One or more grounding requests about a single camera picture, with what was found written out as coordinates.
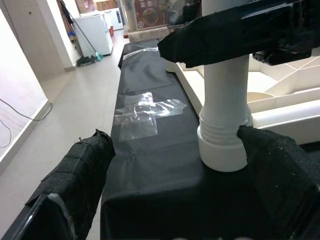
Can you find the small red bin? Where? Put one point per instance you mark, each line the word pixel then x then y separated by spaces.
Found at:
pixel 112 32

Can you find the clear tape patch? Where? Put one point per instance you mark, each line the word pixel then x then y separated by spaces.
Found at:
pixel 140 117

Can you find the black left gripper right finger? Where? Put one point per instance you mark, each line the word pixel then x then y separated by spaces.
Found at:
pixel 282 175

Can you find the white washing machine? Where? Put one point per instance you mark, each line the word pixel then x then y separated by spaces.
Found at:
pixel 115 17

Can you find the red food poster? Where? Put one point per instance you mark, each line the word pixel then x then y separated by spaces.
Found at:
pixel 150 15

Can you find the green headed mop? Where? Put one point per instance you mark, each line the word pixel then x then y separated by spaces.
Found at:
pixel 99 57

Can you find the beige stone counter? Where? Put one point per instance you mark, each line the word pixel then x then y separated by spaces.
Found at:
pixel 145 36

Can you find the white plastic children table top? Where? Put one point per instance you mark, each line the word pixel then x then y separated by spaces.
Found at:
pixel 275 117

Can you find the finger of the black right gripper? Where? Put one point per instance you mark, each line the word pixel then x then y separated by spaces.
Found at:
pixel 192 10
pixel 212 37

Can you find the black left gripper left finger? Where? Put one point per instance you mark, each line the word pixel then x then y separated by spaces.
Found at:
pixel 75 175

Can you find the white plastic table leg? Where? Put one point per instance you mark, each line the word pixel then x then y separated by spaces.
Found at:
pixel 225 100

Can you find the black dustpan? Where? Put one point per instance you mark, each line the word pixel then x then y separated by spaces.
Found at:
pixel 86 61

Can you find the white chest freezer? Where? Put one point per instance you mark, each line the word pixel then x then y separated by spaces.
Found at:
pixel 95 35

